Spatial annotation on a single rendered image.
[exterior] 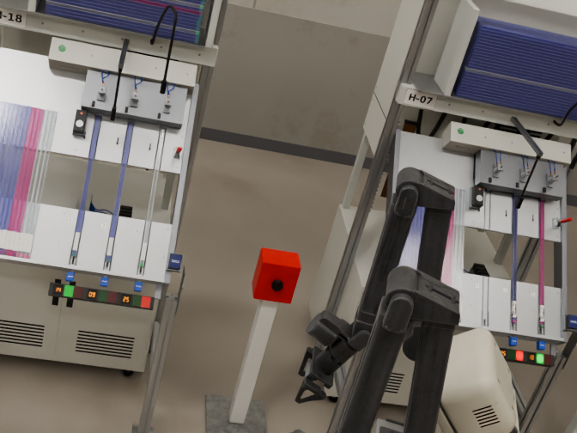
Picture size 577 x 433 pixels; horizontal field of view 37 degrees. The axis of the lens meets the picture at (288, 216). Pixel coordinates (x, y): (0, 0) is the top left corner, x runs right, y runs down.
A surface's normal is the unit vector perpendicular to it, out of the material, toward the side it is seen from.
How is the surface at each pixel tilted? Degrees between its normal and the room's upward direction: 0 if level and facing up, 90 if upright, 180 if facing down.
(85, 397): 0
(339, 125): 90
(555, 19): 90
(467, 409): 90
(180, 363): 0
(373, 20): 90
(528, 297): 42
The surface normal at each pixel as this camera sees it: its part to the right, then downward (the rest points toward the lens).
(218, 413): 0.24, -0.85
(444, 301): 0.44, -0.76
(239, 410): 0.08, 0.51
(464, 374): -0.47, -0.82
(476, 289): 0.23, -0.29
